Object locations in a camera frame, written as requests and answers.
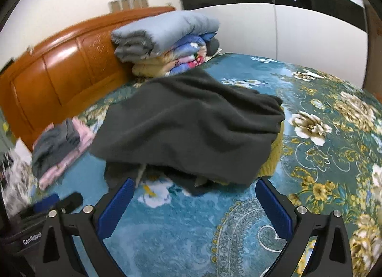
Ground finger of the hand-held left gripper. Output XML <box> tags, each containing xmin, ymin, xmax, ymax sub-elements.
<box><xmin>32</xmin><ymin>194</ymin><xmax>60</xmax><ymax>212</ymax></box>
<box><xmin>55</xmin><ymin>192</ymin><xmax>84</xmax><ymax>214</ymax></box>

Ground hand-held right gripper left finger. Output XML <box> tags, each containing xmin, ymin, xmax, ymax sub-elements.
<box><xmin>37</xmin><ymin>177</ymin><xmax>136</xmax><ymax>277</ymax></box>

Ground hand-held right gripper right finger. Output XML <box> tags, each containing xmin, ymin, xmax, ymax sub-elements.
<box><xmin>255</xmin><ymin>177</ymin><xmax>354</xmax><ymax>277</ymax></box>

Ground dark grey pants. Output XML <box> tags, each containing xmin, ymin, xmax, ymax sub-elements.
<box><xmin>90</xmin><ymin>68</ymin><xmax>285</xmax><ymax>197</ymax></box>

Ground white and black patterned cloth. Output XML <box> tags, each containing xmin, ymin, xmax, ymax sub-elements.
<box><xmin>0</xmin><ymin>143</ymin><xmax>36</xmax><ymax>215</ymax></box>

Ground white garment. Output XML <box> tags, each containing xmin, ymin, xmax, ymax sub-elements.
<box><xmin>134</xmin><ymin>164</ymin><xmax>148</xmax><ymax>188</ymax></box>

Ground olive green fleece garment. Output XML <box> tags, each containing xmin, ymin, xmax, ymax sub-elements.
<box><xmin>258</xmin><ymin>122</ymin><xmax>284</xmax><ymax>178</ymax></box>

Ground white sheet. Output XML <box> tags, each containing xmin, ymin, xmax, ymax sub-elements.
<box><xmin>16</xmin><ymin>137</ymin><xmax>33</xmax><ymax>160</ymax></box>

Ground folded pink garment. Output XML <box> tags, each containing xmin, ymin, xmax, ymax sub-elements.
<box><xmin>38</xmin><ymin>117</ymin><xmax>96</xmax><ymax>191</ymax></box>

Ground teal floral bedspread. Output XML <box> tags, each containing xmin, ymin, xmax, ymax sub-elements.
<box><xmin>39</xmin><ymin>53</ymin><xmax>382</xmax><ymax>277</ymax></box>

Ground orange wooden headboard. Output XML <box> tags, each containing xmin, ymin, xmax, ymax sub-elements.
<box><xmin>0</xmin><ymin>6</ymin><xmax>176</xmax><ymax>152</ymax></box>

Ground folded cream quilt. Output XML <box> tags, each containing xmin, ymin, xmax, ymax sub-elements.
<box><xmin>131</xmin><ymin>55</ymin><xmax>180</xmax><ymax>79</ymax></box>

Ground folded floral quilt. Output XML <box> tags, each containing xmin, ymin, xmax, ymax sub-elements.
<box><xmin>163</xmin><ymin>34</ymin><xmax>215</xmax><ymax>76</ymax></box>

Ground dark grey pillow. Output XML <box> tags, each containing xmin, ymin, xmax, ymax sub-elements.
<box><xmin>206</xmin><ymin>38</ymin><xmax>221</xmax><ymax>57</ymax></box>

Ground folded blue-grey quilt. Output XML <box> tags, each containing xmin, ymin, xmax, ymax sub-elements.
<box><xmin>111</xmin><ymin>10</ymin><xmax>221</xmax><ymax>63</ymax></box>

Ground white and black wardrobe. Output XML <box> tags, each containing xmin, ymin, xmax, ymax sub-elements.
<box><xmin>175</xmin><ymin>0</ymin><xmax>369</xmax><ymax>87</ymax></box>

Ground wall switch panel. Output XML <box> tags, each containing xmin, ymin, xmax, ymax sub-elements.
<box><xmin>108</xmin><ymin>0</ymin><xmax>149</xmax><ymax>12</ymax></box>

